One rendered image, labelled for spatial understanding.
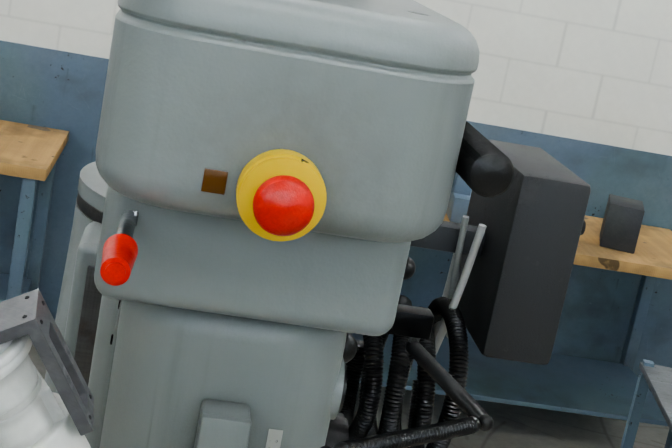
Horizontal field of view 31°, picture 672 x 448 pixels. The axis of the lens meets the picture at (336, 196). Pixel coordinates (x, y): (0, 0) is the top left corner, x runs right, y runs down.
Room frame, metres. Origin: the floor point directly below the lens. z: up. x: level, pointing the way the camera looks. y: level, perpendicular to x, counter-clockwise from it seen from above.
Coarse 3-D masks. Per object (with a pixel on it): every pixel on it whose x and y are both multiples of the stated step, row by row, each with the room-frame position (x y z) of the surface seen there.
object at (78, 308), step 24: (96, 168) 1.61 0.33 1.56; (96, 192) 1.48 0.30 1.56; (96, 216) 1.48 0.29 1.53; (72, 240) 1.53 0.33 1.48; (96, 240) 1.39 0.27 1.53; (72, 264) 1.49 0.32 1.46; (72, 288) 1.37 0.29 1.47; (96, 288) 1.37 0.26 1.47; (72, 312) 1.37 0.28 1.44; (96, 312) 1.37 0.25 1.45; (72, 336) 1.37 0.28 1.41; (48, 384) 1.42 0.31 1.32
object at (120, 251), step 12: (132, 216) 0.87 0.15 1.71; (120, 228) 0.84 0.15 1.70; (132, 228) 0.85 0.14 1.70; (108, 240) 0.79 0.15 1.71; (120, 240) 0.79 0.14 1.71; (132, 240) 0.80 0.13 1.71; (108, 252) 0.77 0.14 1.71; (120, 252) 0.76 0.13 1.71; (132, 252) 0.78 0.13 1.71; (108, 264) 0.75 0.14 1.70; (120, 264) 0.75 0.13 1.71; (132, 264) 0.77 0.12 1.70; (108, 276) 0.75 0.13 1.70; (120, 276) 0.75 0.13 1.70
